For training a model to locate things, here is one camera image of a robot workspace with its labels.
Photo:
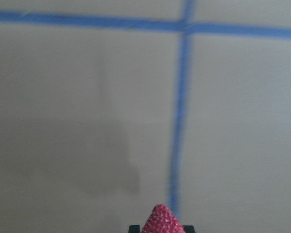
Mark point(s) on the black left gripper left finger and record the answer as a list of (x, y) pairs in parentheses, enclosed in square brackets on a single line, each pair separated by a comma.
[(134, 229)]

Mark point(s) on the red strawberry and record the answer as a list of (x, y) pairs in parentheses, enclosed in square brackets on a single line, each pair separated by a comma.
[(162, 220)]

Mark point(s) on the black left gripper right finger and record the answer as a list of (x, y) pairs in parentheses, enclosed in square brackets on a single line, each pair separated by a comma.
[(189, 228)]

